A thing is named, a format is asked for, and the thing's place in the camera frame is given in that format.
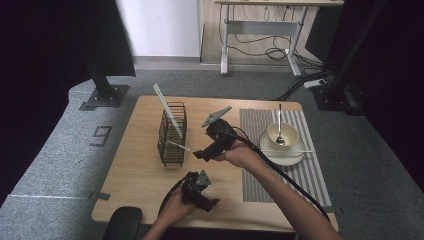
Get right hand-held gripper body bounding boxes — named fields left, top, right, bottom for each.
left=201, top=105, right=239, bottom=159

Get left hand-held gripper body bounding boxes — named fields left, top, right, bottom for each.
left=180, top=169, right=213, bottom=208

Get white chopstick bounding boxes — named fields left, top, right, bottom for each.
left=261, top=149, right=315, bottom=155
left=167, top=140, right=192, bottom=152

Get black wire dish rack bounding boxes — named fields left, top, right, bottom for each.
left=156, top=101, right=189, bottom=167

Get person's left hand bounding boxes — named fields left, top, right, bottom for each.
left=157, top=187, right=198, bottom=225

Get person's right hand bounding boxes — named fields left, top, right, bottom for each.
left=212, top=137, right=265, bottom=170

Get white flat plate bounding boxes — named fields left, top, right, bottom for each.
left=152, top=83, right=185, bottom=140

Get metal spoon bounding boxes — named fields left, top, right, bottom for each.
left=275, top=103, right=287, bottom=147

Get white round plate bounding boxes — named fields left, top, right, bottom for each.
left=258, top=130, right=306, bottom=167

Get white bowl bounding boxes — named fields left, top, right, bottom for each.
left=266, top=121, right=300, bottom=151

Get black chair armrest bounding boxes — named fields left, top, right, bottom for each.
left=102, top=206, right=144, bottom=240

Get grey striped placemat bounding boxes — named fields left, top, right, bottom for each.
left=238, top=108, right=334, bottom=208

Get dark number floor mark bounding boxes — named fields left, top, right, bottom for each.
left=88, top=125, right=113, bottom=148

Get white power strip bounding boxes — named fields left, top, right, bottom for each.
left=303, top=78, right=328, bottom=89

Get black metal stand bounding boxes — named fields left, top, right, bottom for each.
left=79, top=54, right=131, bottom=112
left=310, top=0, right=389, bottom=117

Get black curtain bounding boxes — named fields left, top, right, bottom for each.
left=304, top=0, right=424, bottom=184
left=0, top=0, right=137, bottom=206

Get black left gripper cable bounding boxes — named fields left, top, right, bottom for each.
left=158, top=176, right=188, bottom=216

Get black cables under desk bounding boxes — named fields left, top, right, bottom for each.
left=218, top=3, right=323, bottom=68

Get white metal desk frame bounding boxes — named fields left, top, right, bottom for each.
left=213, top=0, right=345, bottom=78

